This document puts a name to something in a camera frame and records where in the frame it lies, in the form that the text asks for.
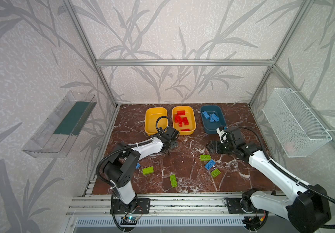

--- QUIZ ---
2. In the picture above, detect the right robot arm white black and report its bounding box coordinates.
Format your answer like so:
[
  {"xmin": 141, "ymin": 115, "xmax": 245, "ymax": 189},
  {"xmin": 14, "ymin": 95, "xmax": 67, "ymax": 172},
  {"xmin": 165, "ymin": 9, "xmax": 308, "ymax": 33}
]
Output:
[{"xmin": 206, "ymin": 126, "xmax": 335, "ymax": 233}]

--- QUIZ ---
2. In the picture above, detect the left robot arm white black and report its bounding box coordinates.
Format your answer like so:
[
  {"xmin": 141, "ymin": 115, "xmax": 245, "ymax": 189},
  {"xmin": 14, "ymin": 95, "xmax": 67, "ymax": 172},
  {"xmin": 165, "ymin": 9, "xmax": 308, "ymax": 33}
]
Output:
[{"xmin": 96, "ymin": 126, "xmax": 180, "ymax": 207}]

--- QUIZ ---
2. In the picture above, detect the green lego centre right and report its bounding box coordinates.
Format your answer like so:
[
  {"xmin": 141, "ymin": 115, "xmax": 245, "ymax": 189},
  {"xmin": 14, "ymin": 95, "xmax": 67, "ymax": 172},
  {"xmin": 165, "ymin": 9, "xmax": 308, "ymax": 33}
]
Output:
[{"xmin": 200, "ymin": 154, "xmax": 211, "ymax": 161}]

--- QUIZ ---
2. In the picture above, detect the dark teal plastic bin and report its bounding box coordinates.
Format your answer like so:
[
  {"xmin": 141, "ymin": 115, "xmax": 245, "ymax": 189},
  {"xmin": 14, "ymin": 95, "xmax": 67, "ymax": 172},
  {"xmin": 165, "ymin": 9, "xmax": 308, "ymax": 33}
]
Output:
[{"xmin": 200, "ymin": 105, "xmax": 227, "ymax": 135}]

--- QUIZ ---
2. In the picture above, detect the green lego front right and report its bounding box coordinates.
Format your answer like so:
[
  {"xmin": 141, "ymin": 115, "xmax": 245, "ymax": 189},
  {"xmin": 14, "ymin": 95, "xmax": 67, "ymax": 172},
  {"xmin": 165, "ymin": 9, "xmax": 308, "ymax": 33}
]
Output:
[{"xmin": 211, "ymin": 169, "xmax": 221, "ymax": 178}]

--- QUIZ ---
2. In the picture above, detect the left yellow plastic bin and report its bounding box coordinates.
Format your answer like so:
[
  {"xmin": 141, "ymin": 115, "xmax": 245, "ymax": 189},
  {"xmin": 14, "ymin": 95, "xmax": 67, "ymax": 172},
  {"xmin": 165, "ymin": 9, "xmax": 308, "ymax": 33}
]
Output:
[{"xmin": 145, "ymin": 107, "xmax": 167, "ymax": 136}]

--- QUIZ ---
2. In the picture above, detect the yellow plastic bin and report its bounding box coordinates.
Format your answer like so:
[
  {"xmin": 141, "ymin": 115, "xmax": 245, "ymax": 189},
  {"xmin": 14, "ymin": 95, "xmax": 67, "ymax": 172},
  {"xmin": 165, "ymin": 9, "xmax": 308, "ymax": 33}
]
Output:
[
  {"xmin": 145, "ymin": 107, "xmax": 167, "ymax": 136},
  {"xmin": 172, "ymin": 106, "xmax": 196, "ymax": 136}
]

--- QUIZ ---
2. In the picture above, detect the middle yellow plastic bin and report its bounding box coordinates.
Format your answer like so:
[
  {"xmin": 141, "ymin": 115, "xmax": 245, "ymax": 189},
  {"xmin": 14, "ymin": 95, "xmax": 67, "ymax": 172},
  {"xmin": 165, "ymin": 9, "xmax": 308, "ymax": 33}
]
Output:
[{"xmin": 172, "ymin": 106, "xmax": 196, "ymax": 136}]

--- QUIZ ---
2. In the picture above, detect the green lego front left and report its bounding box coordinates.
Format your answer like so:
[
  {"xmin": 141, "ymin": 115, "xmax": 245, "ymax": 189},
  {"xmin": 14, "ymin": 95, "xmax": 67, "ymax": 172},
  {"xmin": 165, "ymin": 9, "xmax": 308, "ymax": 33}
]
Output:
[{"xmin": 142, "ymin": 166, "xmax": 154, "ymax": 175}]

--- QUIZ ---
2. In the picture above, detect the long green lego front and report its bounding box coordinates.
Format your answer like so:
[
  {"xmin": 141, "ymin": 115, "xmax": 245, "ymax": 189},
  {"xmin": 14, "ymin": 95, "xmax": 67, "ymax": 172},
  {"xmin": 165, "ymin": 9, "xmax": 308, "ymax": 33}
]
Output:
[{"xmin": 169, "ymin": 174, "xmax": 178, "ymax": 188}]

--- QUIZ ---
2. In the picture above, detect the right wiring connector bundle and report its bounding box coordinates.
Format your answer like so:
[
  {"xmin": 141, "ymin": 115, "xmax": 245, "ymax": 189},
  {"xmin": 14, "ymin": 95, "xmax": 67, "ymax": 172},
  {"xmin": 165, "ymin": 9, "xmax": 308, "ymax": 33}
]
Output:
[{"xmin": 243, "ymin": 215, "xmax": 268, "ymax": 232}]

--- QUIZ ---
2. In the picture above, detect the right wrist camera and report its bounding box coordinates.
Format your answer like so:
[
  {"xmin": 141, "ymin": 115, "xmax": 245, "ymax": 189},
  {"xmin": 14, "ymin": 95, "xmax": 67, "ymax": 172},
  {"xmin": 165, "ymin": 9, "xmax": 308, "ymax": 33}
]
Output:
[{"xmin": 216, "ymin": 126, "xmax": 227, "ymax": 143}]

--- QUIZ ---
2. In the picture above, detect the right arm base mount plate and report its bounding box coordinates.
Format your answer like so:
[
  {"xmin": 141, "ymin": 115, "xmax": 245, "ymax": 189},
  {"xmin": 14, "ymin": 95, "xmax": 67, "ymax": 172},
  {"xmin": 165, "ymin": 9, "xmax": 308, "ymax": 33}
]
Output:
[{"xmin": 223, "ymin": 197, "xmax": 264, "ymax": 215}]

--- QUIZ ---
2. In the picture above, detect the white wire mesh basket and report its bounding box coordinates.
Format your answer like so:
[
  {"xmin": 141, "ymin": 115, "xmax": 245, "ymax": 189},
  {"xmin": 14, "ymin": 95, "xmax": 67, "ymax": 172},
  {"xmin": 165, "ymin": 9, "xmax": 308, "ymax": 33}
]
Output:
[{"xmin": 262, "ymin": 87, "xmax": 332, "ymax": 158}]

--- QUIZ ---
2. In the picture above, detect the aluminium front rail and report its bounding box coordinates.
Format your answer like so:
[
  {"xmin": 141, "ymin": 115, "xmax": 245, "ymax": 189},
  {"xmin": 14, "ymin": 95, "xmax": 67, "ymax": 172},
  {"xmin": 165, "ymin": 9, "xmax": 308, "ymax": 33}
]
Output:
[{"xmin": 65, "ymin": 194, "xmax": 312, "ymax": 217}]

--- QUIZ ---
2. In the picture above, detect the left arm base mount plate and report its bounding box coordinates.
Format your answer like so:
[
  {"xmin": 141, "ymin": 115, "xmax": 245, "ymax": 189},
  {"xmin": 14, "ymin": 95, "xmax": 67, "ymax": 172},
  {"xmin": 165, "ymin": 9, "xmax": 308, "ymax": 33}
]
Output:
[{"xmin": 110, "ymin": 198, "xmax": 151, "ymax": 215}]

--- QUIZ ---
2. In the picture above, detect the green circuit board with wires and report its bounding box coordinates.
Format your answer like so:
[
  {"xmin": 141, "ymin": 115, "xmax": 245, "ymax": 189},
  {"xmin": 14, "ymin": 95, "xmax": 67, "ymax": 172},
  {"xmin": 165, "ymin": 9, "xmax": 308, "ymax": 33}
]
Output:
[{"xmin": 120, "ymin": 216, "xmax": 140, "ymax": 226}]

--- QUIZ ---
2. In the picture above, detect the clear plastic wall tray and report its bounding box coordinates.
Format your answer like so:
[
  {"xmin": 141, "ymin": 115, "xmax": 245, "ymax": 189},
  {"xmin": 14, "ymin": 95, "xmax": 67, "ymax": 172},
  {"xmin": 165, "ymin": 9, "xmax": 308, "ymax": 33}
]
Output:
[{"xmin": 22, "ymin": 91, "xmax": 97, "ymax": 158}]

